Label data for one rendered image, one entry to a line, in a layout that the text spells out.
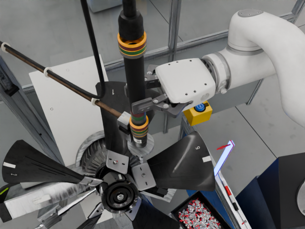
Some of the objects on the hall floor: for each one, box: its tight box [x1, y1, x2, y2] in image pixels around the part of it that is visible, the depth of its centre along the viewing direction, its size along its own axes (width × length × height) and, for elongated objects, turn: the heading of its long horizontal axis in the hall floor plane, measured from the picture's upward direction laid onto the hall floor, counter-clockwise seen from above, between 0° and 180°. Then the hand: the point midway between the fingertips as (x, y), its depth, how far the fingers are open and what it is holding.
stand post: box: [114, 215, 132, 229], centre depth 155 cm, size 4×9×91 cm, turn 111°
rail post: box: [178, 124, 186, 141], centre depth 182 cm, size 4×4×78 cm
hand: (138, 97), depth 53 cm, fingers closed on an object, 4 cm apart
